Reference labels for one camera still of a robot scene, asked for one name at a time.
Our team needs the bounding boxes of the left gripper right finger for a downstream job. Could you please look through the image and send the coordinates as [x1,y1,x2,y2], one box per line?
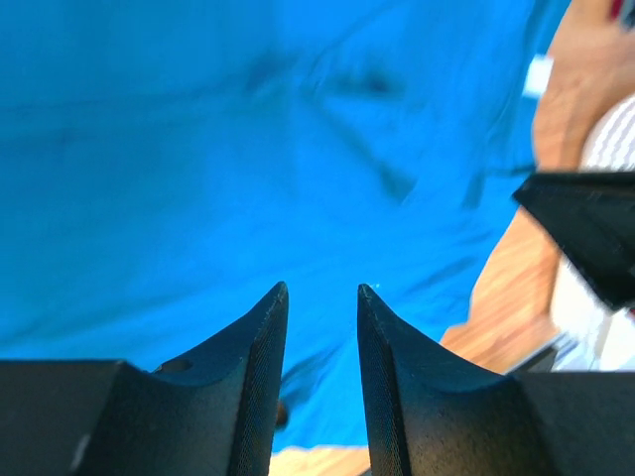
[357,285,634,476]

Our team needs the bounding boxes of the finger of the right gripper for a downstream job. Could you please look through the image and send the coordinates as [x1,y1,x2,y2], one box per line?
[513,172,634,310]

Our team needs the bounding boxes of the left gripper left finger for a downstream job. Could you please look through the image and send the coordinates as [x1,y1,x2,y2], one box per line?
[1,283,289,475]

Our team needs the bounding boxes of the blue t shirt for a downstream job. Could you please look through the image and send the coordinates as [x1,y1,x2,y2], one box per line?
[1,1,568,450]

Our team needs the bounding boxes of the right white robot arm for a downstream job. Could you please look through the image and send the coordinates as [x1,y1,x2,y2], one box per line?
[513,172,634,370]

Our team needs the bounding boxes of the white perforated basket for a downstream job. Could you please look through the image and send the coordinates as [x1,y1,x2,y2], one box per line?
[579,94,635,172]

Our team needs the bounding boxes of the folded red t shirt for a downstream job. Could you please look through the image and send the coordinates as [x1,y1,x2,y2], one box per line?
[609,0,635,30]

